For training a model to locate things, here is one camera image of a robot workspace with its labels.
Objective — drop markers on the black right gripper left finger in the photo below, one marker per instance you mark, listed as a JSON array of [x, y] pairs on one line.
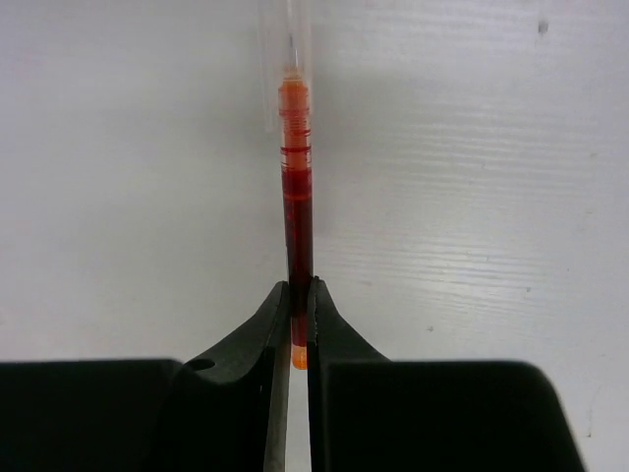
[[224, 410]]

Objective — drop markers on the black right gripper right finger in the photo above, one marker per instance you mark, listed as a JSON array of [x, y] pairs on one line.
[[370, 413]]

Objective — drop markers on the dark red orange-tipped pen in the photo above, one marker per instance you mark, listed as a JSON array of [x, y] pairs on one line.
[[285, 44]]

